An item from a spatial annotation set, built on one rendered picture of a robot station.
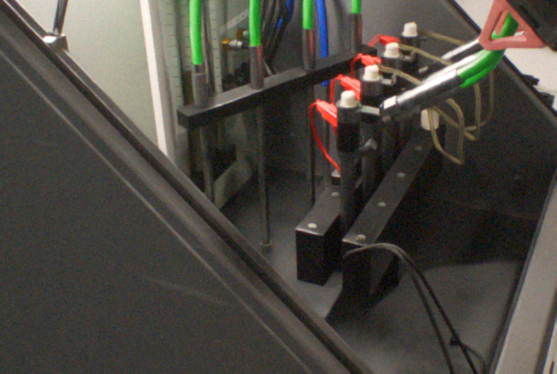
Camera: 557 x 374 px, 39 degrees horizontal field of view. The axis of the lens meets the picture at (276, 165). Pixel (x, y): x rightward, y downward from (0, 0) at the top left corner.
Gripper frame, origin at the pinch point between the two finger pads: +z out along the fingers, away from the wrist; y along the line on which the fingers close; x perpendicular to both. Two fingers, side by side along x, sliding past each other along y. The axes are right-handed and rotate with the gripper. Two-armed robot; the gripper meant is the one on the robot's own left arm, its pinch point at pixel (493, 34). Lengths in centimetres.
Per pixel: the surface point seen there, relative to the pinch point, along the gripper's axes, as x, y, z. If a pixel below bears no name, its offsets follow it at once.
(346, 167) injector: 1.1, 8.3, 22.5
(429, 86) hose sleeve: -0.2, 3.8, 7.8
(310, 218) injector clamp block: 3.2, 12.1, 30.3
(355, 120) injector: -2.5, 6.6, 17.4
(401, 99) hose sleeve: -1.0, 4.9, 11.3
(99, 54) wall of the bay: -28.6, 18.9, 28.8
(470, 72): 1.4, 2.4, 3.5
